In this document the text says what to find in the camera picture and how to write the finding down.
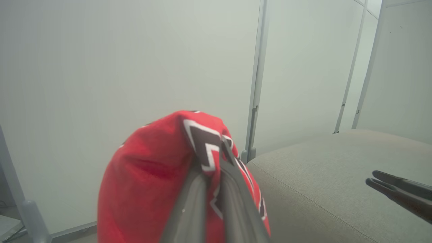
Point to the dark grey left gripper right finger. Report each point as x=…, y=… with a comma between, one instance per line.
x=241, y=216

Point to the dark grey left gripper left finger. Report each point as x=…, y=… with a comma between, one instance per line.
x=189, y=209

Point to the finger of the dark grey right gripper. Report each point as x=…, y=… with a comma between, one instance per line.
x=408, y=200
x=405, y=186

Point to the red jersey with white stripes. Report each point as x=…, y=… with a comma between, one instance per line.
x=145, y=175

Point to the short grey partition foot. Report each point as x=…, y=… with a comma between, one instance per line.
x=249, y=155

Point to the grey fabric sofa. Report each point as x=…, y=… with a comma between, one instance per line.
x=320, y=189

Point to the wide white partition panel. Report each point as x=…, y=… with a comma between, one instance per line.
x=135, y=67

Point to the long grey partition foot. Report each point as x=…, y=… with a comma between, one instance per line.
x=33, y=219

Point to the narrow white partition panel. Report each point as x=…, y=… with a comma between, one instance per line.
x=303, y=67

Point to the white rectangular power box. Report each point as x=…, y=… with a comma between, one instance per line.
x=8, y=226

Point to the white partition panel grey frame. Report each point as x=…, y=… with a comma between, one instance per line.
x=405, y=84

